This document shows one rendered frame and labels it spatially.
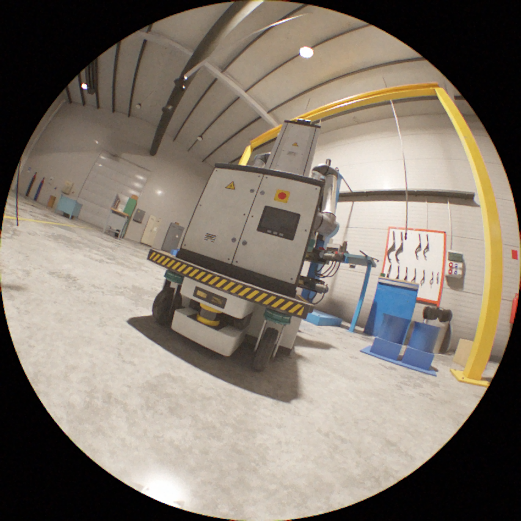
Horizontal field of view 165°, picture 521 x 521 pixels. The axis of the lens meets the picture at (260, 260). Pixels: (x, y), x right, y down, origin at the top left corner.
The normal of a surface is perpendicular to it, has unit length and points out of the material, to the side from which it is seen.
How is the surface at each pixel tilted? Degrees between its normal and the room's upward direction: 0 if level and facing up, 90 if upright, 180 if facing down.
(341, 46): 173
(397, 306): 90
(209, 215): 90
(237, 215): 90
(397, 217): 90
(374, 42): 173
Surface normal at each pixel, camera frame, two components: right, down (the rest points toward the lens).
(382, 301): -0.71, -0.29
